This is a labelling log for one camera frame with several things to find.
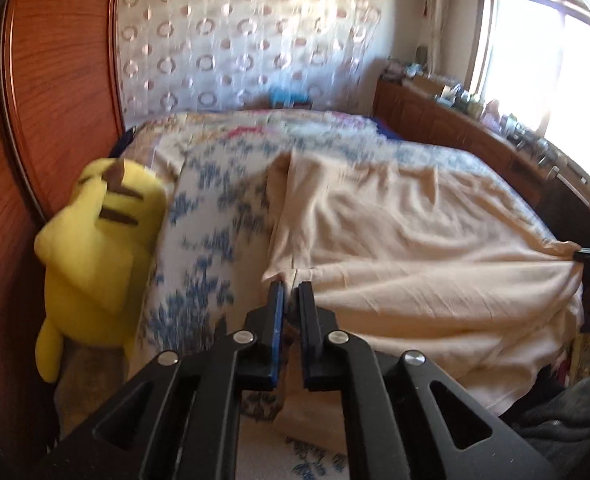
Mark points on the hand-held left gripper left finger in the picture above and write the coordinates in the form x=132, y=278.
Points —
x=276, y=325

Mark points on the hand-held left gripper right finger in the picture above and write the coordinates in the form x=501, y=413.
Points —
x=305, y=330

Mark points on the beige printed t-shirt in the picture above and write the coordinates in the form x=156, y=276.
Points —
x=400, y=260

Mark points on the blue floral bed sheet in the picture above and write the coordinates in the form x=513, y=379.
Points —
x=205, y=240

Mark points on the grey cloth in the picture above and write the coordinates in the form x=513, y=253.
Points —
x=570, y=425

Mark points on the pink ornament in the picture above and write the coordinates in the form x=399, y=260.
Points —
x=491, y=112

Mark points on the yellow plush toy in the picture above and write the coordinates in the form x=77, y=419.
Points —
x=95, y=270

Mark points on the wooden framed window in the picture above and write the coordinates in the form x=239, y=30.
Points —
x=550, y=60

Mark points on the long wooden cabinet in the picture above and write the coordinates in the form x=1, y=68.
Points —
x=450, y=125

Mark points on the pink floral quilt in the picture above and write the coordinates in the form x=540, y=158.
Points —
x=225, y=127

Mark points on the blue topped box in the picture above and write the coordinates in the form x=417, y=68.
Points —
x=287, y=96

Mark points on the open cardboard box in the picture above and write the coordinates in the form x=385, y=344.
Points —
x=427, y=85

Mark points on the beige window curtain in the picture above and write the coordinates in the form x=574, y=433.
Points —
x=430, y=20

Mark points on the circle patterned sheer curtain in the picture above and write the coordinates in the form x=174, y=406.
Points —
x=235, y=35

